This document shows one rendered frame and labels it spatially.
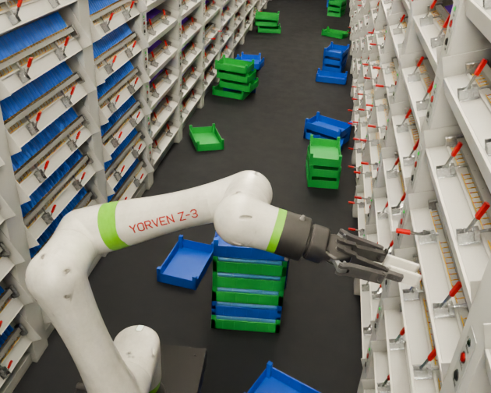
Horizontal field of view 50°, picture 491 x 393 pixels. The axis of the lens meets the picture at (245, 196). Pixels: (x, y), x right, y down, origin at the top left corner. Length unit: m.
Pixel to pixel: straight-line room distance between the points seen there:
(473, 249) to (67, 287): 0.82
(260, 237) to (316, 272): 1.71
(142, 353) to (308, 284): 1.33
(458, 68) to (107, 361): 1.09
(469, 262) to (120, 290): 1.86
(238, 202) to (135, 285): 1.64
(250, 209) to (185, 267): 1.69
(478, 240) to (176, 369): 1.05
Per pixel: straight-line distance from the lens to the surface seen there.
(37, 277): 1.19
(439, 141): 1.46
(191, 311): 2.47
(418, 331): 1.43
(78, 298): 1.21
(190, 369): 1.77
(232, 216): 1.02
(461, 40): 1.38
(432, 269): 1.32
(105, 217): 1.26
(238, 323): 2.36
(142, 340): 1.52
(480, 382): 0.95
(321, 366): 2.29
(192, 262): 2.73
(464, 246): 1.08
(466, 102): 1.23
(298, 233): 1.04
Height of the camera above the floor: 1.70
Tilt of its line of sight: 31 degrees down
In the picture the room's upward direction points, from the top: 4 degrees clockwise
